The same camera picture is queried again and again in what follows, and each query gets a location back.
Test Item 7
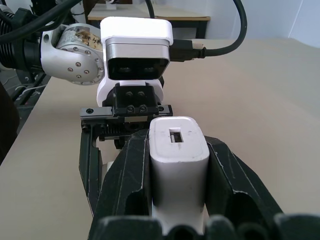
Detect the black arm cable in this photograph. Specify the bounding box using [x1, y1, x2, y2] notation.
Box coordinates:
[0, 0, 84, 43]

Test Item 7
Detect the dark equipment rack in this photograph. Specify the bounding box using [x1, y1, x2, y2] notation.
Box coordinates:
[11, 71, 52, 109]

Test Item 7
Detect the black camera cable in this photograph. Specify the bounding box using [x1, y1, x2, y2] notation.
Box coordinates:
[171, 0, 249, 62]

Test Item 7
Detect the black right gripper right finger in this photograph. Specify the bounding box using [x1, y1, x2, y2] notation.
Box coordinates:
[204, 135, 284, 226]

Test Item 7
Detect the wooden table with black frame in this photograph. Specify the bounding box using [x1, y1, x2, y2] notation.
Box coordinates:
[87, 2, 211, 40]

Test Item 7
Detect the thin black cable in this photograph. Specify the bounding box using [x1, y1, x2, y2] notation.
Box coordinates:
[144, 0, 156, 19]

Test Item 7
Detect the white power strip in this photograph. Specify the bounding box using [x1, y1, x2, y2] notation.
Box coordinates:
[100, 161, 210, 237]

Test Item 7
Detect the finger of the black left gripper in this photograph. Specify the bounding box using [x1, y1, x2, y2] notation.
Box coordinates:
[79, 123, 104, 218]

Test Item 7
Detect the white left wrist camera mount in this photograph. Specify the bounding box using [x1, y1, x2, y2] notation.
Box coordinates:
[96, 16, 174, 109]

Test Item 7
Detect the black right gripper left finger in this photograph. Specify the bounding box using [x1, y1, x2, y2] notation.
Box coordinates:
[91, 129, 153, 221]

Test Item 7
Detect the white charger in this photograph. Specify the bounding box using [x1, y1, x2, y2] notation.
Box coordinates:
[148, 115, 210, 208]

